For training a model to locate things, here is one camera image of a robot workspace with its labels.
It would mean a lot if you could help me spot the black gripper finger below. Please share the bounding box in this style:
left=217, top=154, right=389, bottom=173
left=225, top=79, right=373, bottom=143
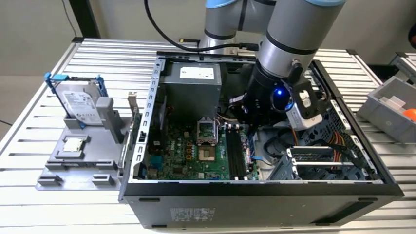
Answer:
left=228, top=96, right=258, bottom=134

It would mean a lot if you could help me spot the black RAM slot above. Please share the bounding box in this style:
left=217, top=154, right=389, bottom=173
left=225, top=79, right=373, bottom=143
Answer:
left=233, top=124, right=249, bottom=180
left=225, top=124, right=241, bottom=180

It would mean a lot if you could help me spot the grey power supply unit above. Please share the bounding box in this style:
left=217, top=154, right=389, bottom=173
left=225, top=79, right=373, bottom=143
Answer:
left=158, top=62, right=224, bottom=122

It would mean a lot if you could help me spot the metal socket cover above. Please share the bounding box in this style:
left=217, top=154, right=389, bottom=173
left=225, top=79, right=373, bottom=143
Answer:
left=196, top=117, right=217, bottom=145

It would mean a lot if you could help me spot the grey metal drive cage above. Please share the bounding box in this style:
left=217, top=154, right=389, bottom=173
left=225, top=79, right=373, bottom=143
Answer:
left=304, top=65, right=330, bottom=99

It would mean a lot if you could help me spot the CPU socket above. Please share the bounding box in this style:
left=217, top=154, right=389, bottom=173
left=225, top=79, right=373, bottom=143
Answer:
left=197, top=143, right=217, bottom=163

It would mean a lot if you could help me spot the silver disk bay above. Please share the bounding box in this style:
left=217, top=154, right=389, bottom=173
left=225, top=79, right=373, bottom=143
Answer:
left=285, top=145, right=357, bottom=180

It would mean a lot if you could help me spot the green motherboard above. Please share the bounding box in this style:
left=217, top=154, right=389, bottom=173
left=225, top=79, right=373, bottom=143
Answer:
left=142, top=121, right=260, bottom=181

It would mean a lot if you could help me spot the grey plastic bin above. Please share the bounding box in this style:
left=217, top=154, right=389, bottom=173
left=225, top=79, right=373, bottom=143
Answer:
left=356, top=76, right=416, bottom=143

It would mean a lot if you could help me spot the white block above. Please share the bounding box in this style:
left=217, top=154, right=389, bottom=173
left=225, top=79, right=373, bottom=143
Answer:
left=380, top=96, right=406, bottom=110

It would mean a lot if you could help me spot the black open PC case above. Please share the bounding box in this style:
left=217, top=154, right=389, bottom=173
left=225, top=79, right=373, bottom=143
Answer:
left=117, top=50, right=405, bottom=230

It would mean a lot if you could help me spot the grey parts rack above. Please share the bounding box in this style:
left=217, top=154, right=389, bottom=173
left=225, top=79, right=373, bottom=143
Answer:
left=34, top=97, right=130, bottom=191

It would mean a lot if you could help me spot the silver hard disk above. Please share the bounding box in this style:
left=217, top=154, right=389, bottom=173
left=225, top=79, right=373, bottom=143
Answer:
left=54, top=81, right=104, bottom=126

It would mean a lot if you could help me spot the silver CPU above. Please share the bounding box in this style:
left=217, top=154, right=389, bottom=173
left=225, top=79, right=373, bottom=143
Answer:
left=62, top=137, right=85, bottom=150

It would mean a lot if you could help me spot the blue disk carrier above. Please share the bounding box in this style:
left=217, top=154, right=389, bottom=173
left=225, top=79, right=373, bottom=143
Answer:
left=45, top=72, right=109, bottom=129

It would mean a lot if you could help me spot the silver camera with black bracket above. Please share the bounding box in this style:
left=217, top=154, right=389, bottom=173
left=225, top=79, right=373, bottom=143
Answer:
left=285, top=80, right=324, bottom=130

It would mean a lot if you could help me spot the thick black camera cable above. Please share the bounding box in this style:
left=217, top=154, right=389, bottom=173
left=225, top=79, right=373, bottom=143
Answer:
left=144, top=0, right=260, bottom=52

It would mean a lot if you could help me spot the red yellow wire bundle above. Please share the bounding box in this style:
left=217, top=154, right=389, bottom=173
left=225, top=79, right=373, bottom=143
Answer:
left=324, top=133, right=346, bottom=171

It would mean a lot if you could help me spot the graphics card with metal bracket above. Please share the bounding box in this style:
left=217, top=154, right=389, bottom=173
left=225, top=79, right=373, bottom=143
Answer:
left=118, top=90, right=144, bottom=171

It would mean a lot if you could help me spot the black frame post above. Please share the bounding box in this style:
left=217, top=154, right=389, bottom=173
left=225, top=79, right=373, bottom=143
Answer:
left=68, top=0, right=101, bottom=39

